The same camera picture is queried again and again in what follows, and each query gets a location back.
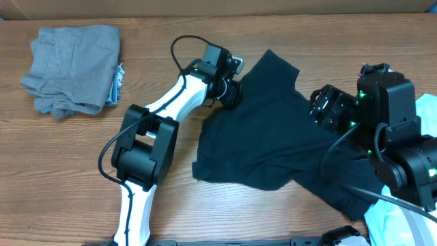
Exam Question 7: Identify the blue frayed denim garment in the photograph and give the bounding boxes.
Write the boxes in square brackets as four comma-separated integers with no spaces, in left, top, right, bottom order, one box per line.
[34,64,125,118]

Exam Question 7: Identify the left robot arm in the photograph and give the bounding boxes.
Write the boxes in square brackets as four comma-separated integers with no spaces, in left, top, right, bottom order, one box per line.
[110,44,244,245]

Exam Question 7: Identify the light blue t-shirt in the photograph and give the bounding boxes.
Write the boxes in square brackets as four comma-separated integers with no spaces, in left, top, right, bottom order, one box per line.
[365,94,436,246]

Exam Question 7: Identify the grey folded shorts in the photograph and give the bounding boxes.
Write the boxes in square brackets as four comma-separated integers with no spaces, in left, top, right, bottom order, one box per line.
[20,25,120,120]

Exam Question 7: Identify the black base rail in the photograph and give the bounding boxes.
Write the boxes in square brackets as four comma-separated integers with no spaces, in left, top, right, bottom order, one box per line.
[81,225,369,246]

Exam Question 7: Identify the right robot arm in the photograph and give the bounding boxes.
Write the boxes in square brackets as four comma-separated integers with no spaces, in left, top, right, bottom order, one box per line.
[309,64,436,245]

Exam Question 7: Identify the black t-shirt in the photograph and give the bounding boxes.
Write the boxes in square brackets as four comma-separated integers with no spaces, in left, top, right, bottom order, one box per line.
[192,51,383,221]

